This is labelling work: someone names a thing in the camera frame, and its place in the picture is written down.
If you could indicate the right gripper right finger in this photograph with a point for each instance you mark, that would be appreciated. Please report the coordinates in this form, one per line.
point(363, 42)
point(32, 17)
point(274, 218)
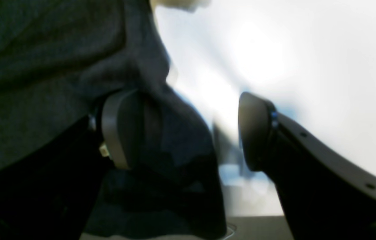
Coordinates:
point(323, 195)

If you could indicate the black t-shirt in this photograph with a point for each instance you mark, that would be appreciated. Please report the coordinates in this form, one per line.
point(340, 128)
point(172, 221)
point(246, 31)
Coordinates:
point(57, 59)

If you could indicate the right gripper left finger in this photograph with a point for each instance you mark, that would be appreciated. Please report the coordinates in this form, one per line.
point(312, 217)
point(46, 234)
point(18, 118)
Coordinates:
point(50, 193)

